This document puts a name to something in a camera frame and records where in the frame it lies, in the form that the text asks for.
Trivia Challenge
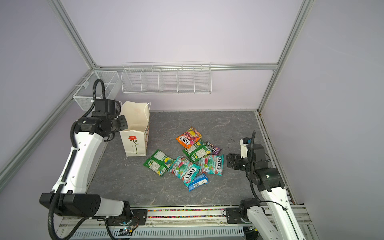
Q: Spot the white floral paper bag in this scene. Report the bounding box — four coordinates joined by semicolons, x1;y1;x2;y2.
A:
120;101;151;157

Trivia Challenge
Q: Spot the blue snack bar packet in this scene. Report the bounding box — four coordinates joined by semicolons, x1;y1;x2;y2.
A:
188;174;209;192

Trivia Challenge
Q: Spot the green yellow snack bag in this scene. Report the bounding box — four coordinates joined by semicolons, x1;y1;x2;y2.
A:
143;150;175;177

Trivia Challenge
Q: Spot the teal Fox's mint candy bag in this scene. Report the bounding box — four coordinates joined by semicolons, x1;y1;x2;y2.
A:
169;156;201;187

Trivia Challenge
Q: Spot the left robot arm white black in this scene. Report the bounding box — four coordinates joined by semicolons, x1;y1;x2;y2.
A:
39;79;133;240

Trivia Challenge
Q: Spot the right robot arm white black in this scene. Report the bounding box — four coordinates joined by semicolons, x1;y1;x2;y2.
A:
226;131;306;240

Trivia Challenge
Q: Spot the teal Fox's mint bag right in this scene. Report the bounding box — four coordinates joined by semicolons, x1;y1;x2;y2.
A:
199;155;224;176

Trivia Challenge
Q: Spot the green candy bag back side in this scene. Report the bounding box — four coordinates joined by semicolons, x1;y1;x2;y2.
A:
183;140;212;164

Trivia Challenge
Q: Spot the orange Fox's fruits candy bag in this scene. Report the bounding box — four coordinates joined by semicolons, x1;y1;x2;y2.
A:
176;127;202;149

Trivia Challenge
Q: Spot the white mesh box basket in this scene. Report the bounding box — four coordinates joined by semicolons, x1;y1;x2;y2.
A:
73;71;122;111

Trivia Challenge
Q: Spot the purple M&M's packet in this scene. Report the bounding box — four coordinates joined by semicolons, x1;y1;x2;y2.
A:
206;142;222;156

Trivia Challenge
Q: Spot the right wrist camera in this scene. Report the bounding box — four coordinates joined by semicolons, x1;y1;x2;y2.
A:
240;138;251;159

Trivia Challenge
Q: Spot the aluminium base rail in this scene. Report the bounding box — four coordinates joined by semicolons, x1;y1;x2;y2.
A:
59;205;313;232

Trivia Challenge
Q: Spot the white wire shelf basket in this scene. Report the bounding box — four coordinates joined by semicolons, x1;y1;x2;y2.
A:
121;62;212;94

